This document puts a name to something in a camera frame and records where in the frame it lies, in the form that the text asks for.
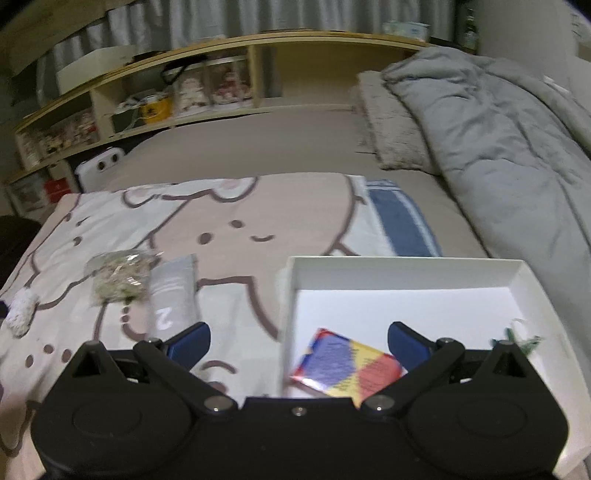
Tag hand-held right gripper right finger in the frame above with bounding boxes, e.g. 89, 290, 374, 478
360, 322, 542, 414

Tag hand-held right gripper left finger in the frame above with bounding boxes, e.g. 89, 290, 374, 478
59, 322, 239, 414

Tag white cardboard box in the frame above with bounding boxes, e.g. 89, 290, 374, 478
279, 256, 591, 479

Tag red and blue small box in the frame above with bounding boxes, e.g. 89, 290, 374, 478
290, 328, 408, 409

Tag green cable ties bundle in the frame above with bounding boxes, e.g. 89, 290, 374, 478
490, 323, 546, 357

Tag grey pouch with number 2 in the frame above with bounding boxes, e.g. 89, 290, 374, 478
147, 254, 199, 342

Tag bag of rubber bands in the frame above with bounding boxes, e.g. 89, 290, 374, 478
86, 249, 154, 305

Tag printed cartoon blanket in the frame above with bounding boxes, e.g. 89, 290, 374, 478
0, 172, 444, 462

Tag white knitted yarn roll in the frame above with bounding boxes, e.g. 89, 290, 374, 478
4, 288, 38, 337

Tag white space heater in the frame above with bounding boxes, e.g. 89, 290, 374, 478
76, 147, 127, 193

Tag red storage box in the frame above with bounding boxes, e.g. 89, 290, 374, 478
43, 179, 75, 204

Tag tan bed sheet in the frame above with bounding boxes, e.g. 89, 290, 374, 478
104, 104, 490, 257

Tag grey duvet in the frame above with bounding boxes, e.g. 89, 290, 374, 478
381, 46, 591, 342

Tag fluffy beige pillow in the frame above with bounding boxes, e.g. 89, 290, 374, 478
352, 70, 439, 175

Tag clear storage bin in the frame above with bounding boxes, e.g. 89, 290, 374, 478
8, 177, 49, 214

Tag yellow mug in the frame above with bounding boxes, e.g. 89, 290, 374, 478
139, 97, 175, 125

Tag clear doll display case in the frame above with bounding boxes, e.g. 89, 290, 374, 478
172, 60, 214, 117

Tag doll in clear case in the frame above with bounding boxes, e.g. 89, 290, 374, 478
211, 56, 254, 110

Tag wooden headboard shelf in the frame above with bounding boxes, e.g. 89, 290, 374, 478
4, 30, 432, 195

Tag white long box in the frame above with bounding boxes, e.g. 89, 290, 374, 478
55, 45, 139, 84

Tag tissue box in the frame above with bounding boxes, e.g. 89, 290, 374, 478
382, 20, 432, 40

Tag grey curtain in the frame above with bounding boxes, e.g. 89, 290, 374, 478
37, 0, 462, 93

